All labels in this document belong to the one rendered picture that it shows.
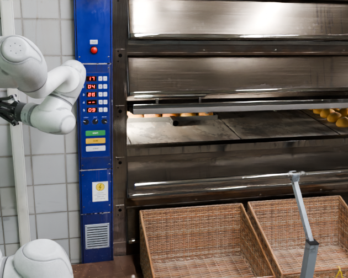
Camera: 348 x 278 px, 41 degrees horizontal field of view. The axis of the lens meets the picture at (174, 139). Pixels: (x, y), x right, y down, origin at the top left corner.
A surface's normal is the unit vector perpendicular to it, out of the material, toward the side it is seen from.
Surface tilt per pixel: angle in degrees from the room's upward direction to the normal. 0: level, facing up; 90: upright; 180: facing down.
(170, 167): 70
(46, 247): 6
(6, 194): 90
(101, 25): 90
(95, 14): 90
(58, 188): 90
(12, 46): 57
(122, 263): 0
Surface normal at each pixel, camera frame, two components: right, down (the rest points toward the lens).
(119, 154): 0.24, 0.35
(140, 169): 0.24, 0.00
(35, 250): 0.19, -0.94
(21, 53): 0.23, -0.26
